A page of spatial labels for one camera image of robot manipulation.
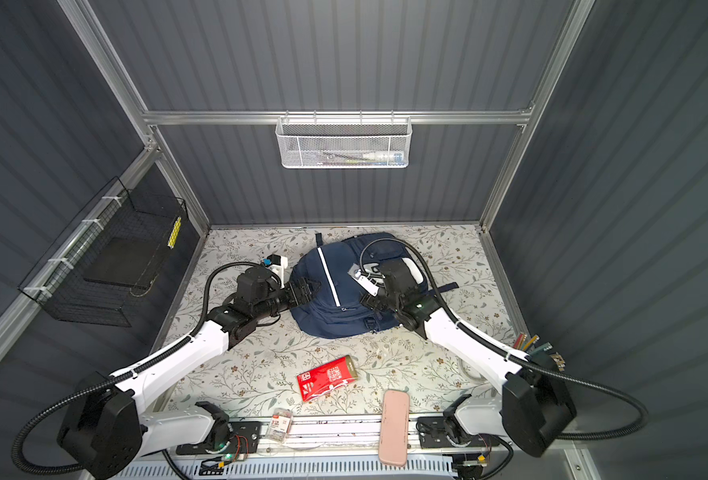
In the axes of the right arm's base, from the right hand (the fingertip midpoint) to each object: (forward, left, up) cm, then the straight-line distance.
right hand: (377, 278), depth 83 cm
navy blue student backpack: (-7, +11, -7) cm, 15 cm away
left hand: (-3, +18, +1) cm, 18 cm away
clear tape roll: (-20, -26, -19) cm, 37 cm away
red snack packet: (-22, +15, -17) cm, 31 cm away
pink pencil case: (-34, -4, -17) cm, 38 cm away
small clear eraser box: (-34, +25, -15) cm, 45 cm away
